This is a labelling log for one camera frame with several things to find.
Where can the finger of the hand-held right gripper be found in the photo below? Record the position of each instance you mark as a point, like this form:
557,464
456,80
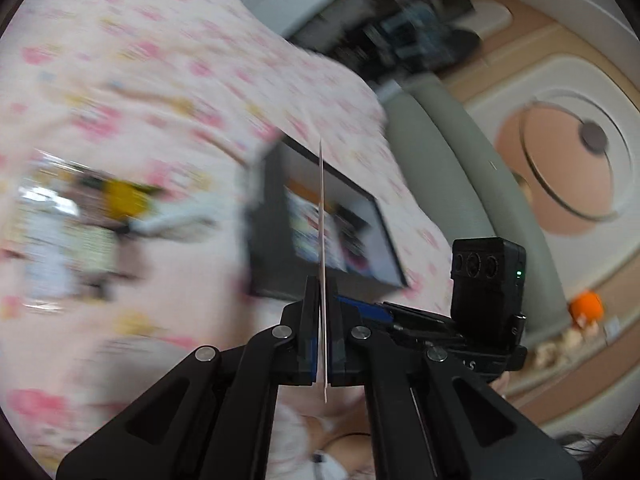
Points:
372,312

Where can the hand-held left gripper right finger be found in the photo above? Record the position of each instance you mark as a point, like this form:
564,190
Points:
336,350

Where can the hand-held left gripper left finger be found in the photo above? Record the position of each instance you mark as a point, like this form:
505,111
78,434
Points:
312,332

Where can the purple and black box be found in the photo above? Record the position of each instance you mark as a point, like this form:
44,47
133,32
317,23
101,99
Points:
370,250

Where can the thin white card packet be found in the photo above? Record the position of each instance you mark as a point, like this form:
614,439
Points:
322,260

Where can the cartoon bead kit packet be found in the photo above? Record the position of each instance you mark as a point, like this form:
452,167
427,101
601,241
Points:
300,225

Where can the black storage box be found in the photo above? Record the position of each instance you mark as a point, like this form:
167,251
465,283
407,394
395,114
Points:
350,195

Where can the person's pink clothing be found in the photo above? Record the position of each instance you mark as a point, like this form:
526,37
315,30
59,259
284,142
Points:
295,440

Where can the orange plush toy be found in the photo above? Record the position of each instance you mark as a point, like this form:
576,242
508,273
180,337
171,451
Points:
586,307

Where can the round ceiling lamp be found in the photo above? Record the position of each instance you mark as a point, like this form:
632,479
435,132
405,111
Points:
550,170

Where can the beige upholstered headboard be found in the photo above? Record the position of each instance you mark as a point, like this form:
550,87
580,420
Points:
450,160

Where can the white plastic item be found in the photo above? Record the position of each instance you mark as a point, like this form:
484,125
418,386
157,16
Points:
185,217

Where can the yellow and black packet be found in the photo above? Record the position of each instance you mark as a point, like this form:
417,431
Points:
127,200

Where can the clear packet with yellow item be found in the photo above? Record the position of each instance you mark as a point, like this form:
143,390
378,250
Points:
65,240

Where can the pink printed blanket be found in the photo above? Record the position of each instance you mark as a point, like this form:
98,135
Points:
150,85

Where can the dark wall poster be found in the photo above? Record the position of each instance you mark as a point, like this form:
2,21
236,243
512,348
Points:
400,25

